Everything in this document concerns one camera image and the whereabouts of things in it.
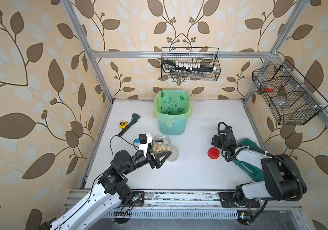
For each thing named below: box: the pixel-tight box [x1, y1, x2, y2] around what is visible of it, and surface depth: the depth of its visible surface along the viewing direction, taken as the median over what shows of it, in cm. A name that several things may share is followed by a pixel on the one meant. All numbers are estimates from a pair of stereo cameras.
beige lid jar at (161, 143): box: [152, 134, 172, 155], surface depth 63 cm
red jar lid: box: [207, 147, 220, 160], surface depth 91 cm
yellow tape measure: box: [118, 120, 129, 129], surface depth 106 cm
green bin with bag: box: [152, 89, 193, 136], surface depth 93 cm
